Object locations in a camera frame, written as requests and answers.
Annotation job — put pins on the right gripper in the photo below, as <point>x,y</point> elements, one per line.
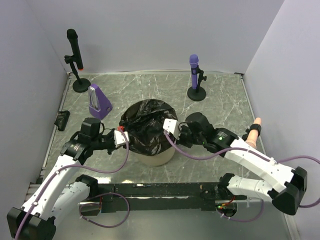
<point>182,128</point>

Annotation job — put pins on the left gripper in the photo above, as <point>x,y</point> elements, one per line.
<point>113,148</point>

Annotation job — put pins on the beige paper trash bin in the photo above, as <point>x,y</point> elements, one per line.
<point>158,159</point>

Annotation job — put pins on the black trash bag roll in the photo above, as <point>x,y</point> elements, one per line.
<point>143,121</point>

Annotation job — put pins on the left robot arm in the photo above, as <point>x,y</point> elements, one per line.
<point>38,217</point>

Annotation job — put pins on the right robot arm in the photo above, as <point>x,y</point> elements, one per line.
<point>279,184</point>

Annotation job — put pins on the purple metronome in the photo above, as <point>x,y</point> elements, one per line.
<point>99,105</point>

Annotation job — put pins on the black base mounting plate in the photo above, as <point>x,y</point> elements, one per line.
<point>113,197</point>

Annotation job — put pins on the black microphone stand left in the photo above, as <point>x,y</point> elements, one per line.
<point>80,85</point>

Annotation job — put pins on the beige microphone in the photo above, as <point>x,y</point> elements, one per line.
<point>254,134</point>

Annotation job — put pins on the purple microphone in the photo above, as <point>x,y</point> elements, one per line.
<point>194,62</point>

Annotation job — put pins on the black microphone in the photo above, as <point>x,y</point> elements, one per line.
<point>73,40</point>

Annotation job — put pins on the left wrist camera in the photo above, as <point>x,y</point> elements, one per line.
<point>121,137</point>

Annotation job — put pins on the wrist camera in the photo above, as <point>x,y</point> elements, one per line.
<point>121,137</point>
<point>171,126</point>

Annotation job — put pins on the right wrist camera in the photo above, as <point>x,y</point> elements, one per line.
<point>171,126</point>

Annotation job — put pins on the aluminium rail frame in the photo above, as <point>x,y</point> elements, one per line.
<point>225,105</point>

